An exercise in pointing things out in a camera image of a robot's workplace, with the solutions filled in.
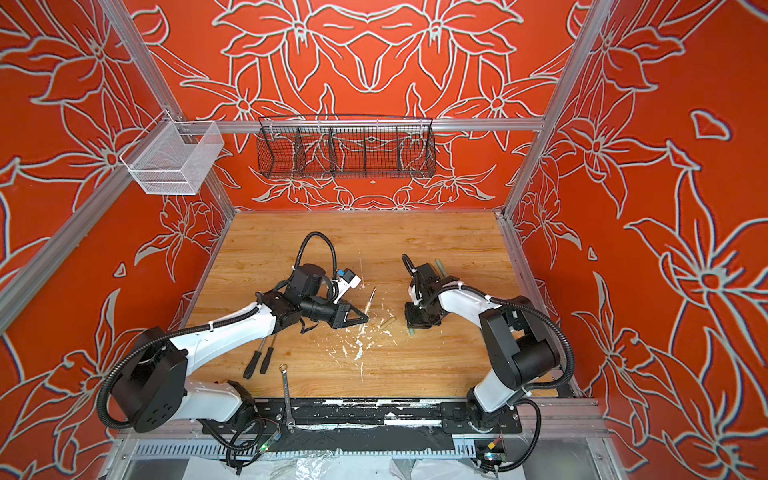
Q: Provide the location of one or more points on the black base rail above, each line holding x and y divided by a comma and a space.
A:
448, 415

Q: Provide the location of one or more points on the black screwdriver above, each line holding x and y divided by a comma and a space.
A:
268, 356
254, 361

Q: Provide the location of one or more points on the black screwdriver left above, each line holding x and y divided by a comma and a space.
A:
254, 361

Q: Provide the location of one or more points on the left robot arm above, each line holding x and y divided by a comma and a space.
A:
151, 384

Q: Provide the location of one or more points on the metal wrench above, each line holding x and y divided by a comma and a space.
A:
288, 416

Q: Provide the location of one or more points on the beige pen cap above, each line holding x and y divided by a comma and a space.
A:
388, 322

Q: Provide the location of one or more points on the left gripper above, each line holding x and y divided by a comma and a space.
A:
341, 316

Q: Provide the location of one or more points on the black wire basket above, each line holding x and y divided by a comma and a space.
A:
354, 148

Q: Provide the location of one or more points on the beige pen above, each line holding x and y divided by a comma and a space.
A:
370, 301

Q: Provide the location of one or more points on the black screwdriver right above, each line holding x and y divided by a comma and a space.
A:
268, 356

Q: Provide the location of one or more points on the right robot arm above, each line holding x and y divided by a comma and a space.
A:
527, 350

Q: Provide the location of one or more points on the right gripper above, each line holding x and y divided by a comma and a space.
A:
413, 323

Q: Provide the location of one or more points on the clear plastic bin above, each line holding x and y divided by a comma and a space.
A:
173, 158

